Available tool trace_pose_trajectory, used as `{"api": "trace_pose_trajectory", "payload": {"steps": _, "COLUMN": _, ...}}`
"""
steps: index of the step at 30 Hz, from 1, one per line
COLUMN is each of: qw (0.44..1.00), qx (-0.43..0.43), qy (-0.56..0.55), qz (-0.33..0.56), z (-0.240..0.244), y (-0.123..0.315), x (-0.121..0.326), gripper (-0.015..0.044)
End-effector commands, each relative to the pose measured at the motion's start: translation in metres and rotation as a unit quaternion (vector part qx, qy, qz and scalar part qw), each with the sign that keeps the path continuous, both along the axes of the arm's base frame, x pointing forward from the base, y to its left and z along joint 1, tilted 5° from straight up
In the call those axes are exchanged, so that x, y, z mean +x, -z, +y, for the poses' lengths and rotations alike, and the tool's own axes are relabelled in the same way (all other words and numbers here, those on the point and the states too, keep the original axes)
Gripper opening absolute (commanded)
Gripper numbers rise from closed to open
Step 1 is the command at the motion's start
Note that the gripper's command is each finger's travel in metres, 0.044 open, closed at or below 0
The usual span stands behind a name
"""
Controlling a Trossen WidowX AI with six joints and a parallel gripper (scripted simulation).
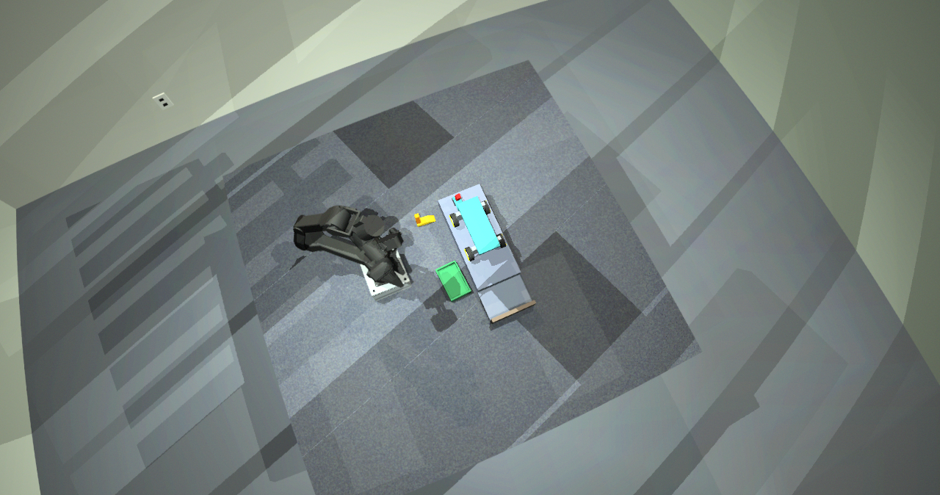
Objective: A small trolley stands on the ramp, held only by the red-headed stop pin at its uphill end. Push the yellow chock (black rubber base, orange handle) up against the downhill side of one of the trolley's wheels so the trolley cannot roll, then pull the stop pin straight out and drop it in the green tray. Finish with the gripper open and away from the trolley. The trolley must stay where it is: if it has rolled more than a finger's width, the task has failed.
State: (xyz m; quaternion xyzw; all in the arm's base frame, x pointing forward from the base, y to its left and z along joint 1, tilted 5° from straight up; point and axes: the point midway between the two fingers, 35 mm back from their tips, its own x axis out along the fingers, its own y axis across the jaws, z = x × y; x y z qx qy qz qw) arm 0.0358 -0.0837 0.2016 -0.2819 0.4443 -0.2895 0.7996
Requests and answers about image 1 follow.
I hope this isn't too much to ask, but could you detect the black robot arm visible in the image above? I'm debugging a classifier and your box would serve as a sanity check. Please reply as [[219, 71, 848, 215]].
[[293, 206, 403, 278]]

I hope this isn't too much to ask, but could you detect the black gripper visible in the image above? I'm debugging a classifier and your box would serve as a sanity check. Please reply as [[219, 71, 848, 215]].
[[359, 236, 406, 287]]

